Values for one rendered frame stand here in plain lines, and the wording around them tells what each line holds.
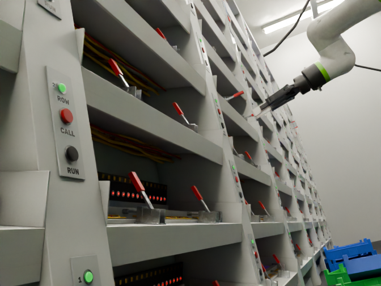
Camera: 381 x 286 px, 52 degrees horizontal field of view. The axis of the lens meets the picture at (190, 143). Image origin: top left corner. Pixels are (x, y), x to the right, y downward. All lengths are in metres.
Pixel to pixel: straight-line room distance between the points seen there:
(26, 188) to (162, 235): 0.25
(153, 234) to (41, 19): 0.30
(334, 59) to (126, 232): 1.22
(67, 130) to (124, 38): 0.46
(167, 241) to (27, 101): 0.30
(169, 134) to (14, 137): 0.37
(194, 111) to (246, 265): 0.43
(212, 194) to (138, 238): 0.54
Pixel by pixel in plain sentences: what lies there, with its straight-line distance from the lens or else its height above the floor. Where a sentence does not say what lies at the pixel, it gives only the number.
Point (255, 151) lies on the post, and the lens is 1.74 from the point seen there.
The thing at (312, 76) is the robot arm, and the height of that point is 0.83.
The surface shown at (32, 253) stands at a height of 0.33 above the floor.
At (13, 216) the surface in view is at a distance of 0.39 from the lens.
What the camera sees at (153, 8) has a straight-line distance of 1.13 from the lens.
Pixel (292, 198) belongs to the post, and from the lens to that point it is 2.40.
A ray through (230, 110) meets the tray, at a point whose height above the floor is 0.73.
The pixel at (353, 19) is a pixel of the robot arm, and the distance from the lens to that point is 1.45.
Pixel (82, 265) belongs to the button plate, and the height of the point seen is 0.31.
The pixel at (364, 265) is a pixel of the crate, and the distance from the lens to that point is 1.80.
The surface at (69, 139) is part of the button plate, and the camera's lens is 0.43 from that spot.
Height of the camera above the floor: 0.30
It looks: 16 degrees up
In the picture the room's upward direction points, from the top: 13 degrees counter-clockwise
